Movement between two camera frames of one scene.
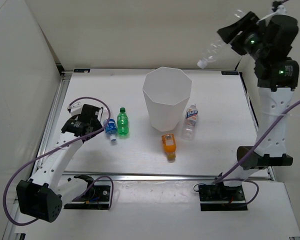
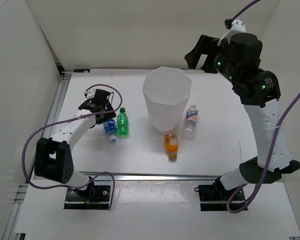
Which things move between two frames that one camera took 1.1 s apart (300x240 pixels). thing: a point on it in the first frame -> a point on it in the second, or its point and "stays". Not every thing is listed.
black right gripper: (243, 23) -> (207, 46)
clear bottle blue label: (191, 115) stays
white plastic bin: (167, 91) stays
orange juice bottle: (169, 145) stays
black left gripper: (97, 125) -> (109, 115)
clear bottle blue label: (110, 129) stays
